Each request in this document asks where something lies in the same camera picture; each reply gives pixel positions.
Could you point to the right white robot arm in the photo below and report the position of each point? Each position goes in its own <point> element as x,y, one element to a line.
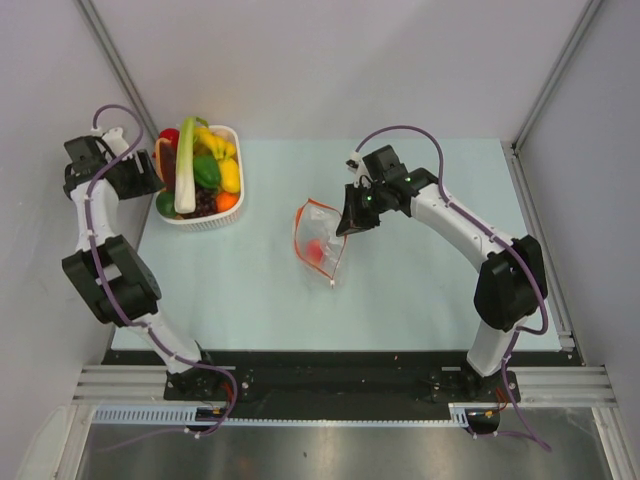
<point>511,282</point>

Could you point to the pink peach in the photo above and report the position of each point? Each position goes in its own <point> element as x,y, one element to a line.
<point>314,251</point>

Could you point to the orange sliced papaya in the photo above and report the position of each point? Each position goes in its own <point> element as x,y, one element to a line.
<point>165,163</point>

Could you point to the orange fruit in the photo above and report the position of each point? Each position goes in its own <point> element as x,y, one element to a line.
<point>225,201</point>

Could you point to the clear orange zip bag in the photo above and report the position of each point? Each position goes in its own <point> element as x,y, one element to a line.
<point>312,220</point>

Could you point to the red bell pepper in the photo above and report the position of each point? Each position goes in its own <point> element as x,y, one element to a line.
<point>172,135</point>

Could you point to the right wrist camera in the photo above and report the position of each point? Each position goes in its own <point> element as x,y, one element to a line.
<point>356,165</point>

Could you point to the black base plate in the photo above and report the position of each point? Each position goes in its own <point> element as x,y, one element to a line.
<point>381,384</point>

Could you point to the aluminium front rail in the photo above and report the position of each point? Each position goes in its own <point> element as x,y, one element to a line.
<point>541,387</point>

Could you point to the white plastic basket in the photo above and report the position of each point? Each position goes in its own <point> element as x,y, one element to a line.
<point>220,219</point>

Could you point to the white cable duct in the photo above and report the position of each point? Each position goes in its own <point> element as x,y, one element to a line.
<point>198,416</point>

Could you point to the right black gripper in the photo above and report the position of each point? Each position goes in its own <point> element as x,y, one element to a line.
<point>348,224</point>

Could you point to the right aluminium post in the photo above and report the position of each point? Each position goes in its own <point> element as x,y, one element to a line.
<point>558,70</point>

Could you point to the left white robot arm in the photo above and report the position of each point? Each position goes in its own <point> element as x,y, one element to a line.
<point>108,273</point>

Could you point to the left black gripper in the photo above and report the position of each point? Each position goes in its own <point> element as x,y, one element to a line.
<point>144,183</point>

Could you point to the green white leek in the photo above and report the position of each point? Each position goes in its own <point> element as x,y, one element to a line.
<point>184,201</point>

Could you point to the aluminium post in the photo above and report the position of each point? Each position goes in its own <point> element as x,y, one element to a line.
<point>106,44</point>
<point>558,70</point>

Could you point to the dark grape bunch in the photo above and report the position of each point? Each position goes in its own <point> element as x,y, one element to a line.
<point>205,203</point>

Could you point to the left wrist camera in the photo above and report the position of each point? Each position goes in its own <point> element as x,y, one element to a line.
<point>111,142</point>

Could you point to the left aluminium post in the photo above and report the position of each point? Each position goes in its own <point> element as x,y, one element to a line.
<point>106,44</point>

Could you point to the green bell pepper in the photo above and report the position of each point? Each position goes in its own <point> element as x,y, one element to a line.
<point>206,171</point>

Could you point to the yellow bell pepper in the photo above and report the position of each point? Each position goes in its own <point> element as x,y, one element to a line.
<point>230,175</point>

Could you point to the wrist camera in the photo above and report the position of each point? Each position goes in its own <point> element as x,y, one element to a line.
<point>111,142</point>
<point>356,165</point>

